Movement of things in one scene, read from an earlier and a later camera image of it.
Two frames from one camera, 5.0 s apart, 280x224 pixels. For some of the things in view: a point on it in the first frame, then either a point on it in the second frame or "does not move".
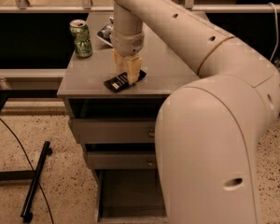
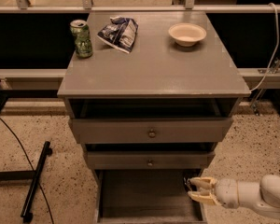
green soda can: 79,31 does not move
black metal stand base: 26,175 does not move
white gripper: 126,45 -> 226,191
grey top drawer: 116,130 does not move
